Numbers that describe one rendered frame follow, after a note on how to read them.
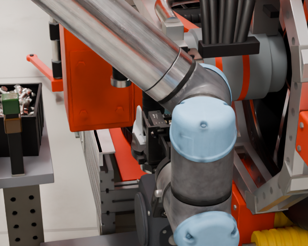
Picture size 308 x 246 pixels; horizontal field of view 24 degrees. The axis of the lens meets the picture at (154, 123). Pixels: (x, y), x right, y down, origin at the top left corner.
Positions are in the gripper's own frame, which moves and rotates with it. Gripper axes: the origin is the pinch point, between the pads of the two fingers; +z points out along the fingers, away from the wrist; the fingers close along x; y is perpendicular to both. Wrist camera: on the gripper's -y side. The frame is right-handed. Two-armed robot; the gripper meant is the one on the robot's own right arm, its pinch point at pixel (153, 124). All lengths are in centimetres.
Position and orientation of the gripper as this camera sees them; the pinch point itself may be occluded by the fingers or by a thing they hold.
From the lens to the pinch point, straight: 115.7
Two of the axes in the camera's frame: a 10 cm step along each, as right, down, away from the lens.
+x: -9.8, 0.9, -1.7
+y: 0.0, -8.8, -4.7
